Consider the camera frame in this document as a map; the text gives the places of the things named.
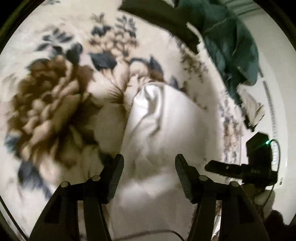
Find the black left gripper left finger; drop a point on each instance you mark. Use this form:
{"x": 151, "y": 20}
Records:
{"x": 59, "y": 218}

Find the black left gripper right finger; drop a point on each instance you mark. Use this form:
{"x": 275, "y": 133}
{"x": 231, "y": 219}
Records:
{"x": 239, "y": 219}

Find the pile of beige clothes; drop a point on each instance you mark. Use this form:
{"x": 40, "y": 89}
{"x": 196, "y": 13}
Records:
{"x": 253, "y": 110}

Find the dark green plush blanket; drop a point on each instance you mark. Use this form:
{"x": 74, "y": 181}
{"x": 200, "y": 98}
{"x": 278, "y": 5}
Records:
{"x": 228, "y": 41}

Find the floral bed quilt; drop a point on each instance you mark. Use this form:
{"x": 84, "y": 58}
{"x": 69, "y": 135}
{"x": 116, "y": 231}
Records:
{"x": 69, "y": 75}

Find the white t-shirt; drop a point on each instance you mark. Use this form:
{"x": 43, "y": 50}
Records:
{"x": 163, "y": 122}

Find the white bed headboard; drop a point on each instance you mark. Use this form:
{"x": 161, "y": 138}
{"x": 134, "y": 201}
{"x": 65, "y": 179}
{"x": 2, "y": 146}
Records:
{"x": 277, "y": 61}

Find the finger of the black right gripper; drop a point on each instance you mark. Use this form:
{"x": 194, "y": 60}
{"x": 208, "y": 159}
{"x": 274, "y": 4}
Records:
{"x": 224, "y": 169}

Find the folded black garment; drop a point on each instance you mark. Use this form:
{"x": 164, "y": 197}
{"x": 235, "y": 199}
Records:
{"x": 165, "y": 16}

